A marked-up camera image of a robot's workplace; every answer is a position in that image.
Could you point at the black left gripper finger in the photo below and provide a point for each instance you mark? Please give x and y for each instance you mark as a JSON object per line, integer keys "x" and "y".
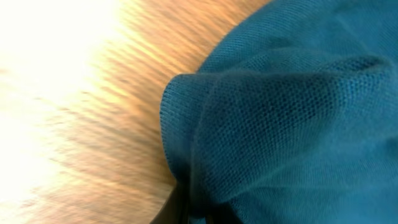
{"x": 176, "y": 208}

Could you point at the blue t-shirt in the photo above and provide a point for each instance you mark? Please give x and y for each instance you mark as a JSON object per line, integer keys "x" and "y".
{"x": 292, "y": 118}

